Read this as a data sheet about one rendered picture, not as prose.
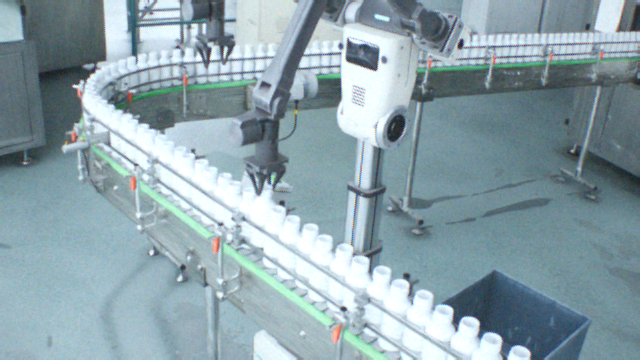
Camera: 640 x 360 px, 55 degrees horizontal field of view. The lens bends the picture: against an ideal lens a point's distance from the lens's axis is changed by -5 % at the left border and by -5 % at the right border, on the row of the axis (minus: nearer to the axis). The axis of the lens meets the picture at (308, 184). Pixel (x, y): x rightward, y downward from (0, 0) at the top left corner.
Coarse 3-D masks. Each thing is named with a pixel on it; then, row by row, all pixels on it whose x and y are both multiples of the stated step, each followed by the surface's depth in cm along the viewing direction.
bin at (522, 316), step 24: (480, 288) 179; (504, 288) 181; (528, 288) 174; (456, 312) 174; (480, 312) 185; (504, 312) 183; (528, 312) 176; (552, 312) 170; (576, 312) 164; (480, 336) 188; (504, 336) 185; (528, 336) 178; (552, 336) 172; (576, 336) 158
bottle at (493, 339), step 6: (486, 336) 121; (492, 336) 121; (498, 336) 120; (486, 342) 119; (492, 342) 122; (498, 342) 120; (480, 348) 121; (486, 348) 119; (492, 348) 118; (498, 348) 119; (474, 354) 122; (480, 354) 120; (486, 354) 119; (492, 354) 119; (498, 354) 120
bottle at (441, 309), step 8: (440, 312) 129; (448, 312) 129; (432, 320) 129; (440, 320) 126; (448, 320) 126; (432, 328) 128; (440, 328) 127; (448, 328) 127; (432, 336) 127; (440, 336) 127; (448, 336) 127; (424, 344) 130; (432, 344) 128; (448, 344) 128; (424, 352) 131; (432, 352) 129; (440, 352) 128
